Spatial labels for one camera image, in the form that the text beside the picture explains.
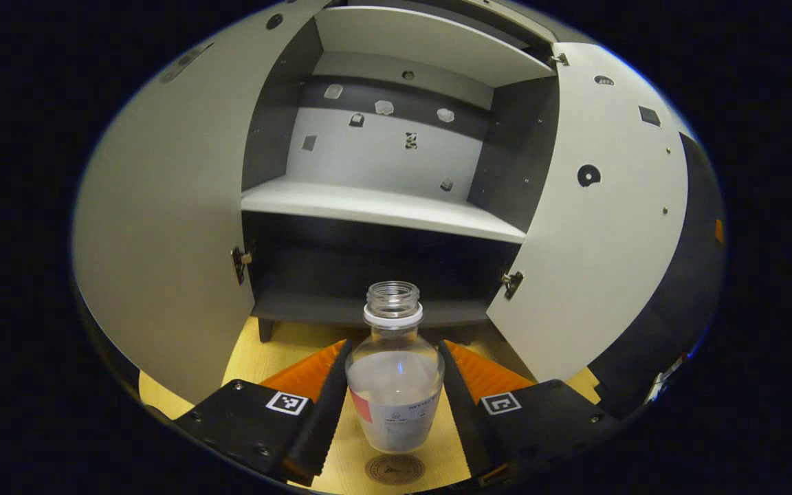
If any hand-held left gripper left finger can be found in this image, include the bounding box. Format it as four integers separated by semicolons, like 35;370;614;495
175;338;354;487

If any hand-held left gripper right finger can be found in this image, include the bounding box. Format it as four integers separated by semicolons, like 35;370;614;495
437;339;622;485

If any clear glass bottle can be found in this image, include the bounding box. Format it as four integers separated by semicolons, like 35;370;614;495
344;280;446;454

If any white cabinet door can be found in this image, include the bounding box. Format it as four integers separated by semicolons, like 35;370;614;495
71;0;331;406
485;41;691;384

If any grey and white cabinet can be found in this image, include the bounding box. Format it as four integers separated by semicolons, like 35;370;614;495
239;0;579;344

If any white cabinet shelf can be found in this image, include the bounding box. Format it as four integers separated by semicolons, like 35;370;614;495
240;175;529;245
313;5;558;89

